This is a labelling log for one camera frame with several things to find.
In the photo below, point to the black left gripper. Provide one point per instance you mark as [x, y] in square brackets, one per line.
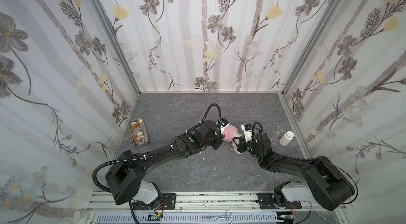
[217, 137]

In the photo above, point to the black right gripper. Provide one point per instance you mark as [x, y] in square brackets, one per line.
[242, 143]

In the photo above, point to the pink fleece teddy hoodie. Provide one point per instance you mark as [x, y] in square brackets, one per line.
[230, 132]

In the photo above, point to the white plush teddy bear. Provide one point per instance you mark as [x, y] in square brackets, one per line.
[238, 144]

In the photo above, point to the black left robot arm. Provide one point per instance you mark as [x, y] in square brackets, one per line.
[123, 177]

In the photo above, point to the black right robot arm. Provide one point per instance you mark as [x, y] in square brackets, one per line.
[323, 183]

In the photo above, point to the clear plastic measuring cup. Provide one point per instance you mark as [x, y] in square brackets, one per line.
[280, 130]

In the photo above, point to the white plastic bottle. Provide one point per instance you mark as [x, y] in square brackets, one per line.
[286, 138]

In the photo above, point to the clear tray with small parts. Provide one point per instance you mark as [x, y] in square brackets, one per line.
[138, 133]

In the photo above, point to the steel scissors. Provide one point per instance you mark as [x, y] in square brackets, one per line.
[227, 217]

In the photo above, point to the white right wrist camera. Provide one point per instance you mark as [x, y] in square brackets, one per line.
[247, 130]

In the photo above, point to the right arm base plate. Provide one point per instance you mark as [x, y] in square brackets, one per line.
[272, 201]

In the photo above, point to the aluminium mounting rail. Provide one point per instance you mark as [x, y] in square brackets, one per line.
[192, 206]

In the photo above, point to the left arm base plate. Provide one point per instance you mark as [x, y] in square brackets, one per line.
[166, 201]

